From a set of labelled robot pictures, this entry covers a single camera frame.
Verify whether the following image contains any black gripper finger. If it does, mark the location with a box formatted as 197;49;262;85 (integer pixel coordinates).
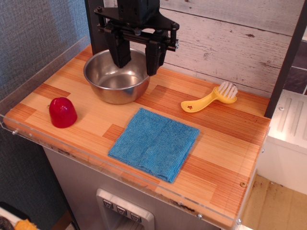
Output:
106;31;131;68
145;41;166;76

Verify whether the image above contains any yellow and black plush toy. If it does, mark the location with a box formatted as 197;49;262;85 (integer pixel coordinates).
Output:
0;208;38;230

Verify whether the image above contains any yellow dish brush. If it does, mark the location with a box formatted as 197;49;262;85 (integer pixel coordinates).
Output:
180;81;238;113

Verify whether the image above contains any red plastic cup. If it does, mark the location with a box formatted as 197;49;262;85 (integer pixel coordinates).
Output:
49;97;78;128

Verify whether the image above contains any grey toy fridge cabinet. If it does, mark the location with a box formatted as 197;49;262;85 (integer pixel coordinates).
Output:
44;148;217;230

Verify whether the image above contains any dark left shelf post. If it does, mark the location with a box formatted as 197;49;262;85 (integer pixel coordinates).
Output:
84;0;108;55

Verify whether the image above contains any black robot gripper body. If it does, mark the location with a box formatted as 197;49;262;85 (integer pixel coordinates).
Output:
94;0;179;51

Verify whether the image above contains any blue folded towel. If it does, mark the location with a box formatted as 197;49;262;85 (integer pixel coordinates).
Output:
108;108;200;183

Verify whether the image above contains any dark shelf post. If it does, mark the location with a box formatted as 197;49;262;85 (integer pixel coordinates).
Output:
264;0;307;118
84;0;108;55

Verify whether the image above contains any dark right shelf post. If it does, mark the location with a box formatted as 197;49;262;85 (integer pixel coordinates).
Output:
264;0;307;118

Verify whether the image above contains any silver metal bowl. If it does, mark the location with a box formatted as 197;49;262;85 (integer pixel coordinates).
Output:
83;49;150;104

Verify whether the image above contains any silver dispenser panel with buttons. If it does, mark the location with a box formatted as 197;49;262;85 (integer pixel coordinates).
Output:
96;188;155;230

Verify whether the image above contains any white toy sink unit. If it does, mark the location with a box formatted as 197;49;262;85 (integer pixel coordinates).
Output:
257;90;307;194

